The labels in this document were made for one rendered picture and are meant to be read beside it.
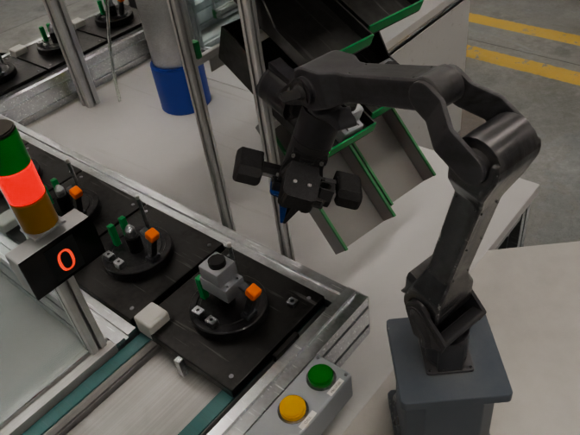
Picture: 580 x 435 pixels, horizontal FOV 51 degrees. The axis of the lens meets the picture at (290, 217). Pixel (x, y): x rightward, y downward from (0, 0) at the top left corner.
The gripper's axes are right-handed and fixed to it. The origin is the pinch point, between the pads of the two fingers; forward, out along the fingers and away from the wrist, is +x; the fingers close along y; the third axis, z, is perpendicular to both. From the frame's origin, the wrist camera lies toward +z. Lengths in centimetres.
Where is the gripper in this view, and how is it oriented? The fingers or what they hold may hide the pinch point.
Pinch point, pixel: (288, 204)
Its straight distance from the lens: 90.9
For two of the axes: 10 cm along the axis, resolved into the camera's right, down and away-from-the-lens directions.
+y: 9.6, 2.2, 1.6
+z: -0.2, 6.4, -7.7
